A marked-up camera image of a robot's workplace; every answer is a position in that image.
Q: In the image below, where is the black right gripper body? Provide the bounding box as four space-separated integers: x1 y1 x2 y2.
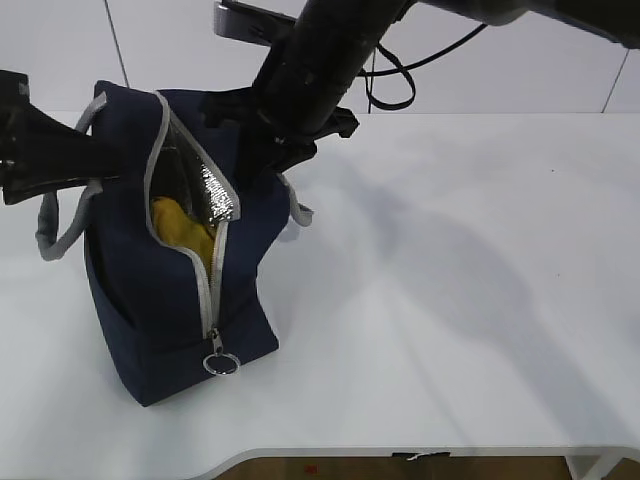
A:
199 87 358 183

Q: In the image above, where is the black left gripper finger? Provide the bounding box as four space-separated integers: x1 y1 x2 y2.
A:
2 176 120 205
19 104 123 178

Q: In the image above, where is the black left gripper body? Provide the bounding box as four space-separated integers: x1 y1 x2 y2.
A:
1 70 30 200

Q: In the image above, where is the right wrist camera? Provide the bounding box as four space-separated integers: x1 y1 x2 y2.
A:
213 0 297 46

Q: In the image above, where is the white table leg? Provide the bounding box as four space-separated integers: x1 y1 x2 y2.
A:
565 454 623 480

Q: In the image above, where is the navy blue lunch bag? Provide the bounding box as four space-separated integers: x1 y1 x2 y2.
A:
36 81 312 406

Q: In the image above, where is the yellow pear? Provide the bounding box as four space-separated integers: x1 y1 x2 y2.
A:
151 197 215 277

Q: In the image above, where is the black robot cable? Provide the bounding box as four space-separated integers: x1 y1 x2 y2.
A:
362 19 489 112

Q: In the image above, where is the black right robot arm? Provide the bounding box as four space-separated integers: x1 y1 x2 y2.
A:
200 1 639 185

